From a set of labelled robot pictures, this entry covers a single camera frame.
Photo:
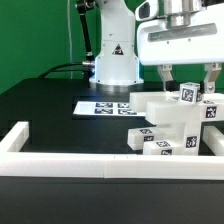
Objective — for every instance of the white chair seat part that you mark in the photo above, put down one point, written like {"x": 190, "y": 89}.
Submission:
{"x": 188, "y": 135}

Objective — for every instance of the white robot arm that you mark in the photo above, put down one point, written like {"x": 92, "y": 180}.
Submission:
{"x": 117, "y": 66}

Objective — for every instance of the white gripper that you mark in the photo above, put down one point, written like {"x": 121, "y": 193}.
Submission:
{"x": 199, "y": 43}

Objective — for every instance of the black jointed camera mount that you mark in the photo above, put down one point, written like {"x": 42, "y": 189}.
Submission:
{"x": 82, "y": 7}

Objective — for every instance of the white tag sheet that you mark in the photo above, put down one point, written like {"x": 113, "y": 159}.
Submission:
{"x": 90, "y": 108}

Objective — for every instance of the white U-shaped fence frame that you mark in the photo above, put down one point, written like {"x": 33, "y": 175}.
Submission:
{"x": 15, "y": 162}

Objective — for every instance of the white chair back frame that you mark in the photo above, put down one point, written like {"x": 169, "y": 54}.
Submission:
{"x": 161, "y": 108}

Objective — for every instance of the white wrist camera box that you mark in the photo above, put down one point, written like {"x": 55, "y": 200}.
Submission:
{"x": 150, "y": 10}

